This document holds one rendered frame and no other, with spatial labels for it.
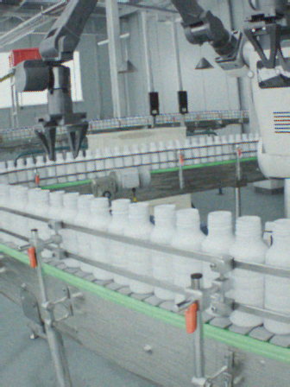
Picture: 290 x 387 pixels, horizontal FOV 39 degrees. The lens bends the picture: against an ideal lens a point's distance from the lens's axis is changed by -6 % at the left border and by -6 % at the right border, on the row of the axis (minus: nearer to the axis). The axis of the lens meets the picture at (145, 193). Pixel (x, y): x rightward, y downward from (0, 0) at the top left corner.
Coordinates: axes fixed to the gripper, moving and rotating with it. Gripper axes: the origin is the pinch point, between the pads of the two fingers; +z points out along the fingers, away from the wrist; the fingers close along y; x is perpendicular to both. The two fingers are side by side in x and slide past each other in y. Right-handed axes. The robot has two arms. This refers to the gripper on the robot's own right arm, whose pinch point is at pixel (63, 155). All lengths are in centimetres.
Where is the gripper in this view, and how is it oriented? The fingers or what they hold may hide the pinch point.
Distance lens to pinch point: 95.2
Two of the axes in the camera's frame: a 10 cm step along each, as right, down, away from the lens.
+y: -7.4, 1.5, -6.6
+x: 6.7, 0.7, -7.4
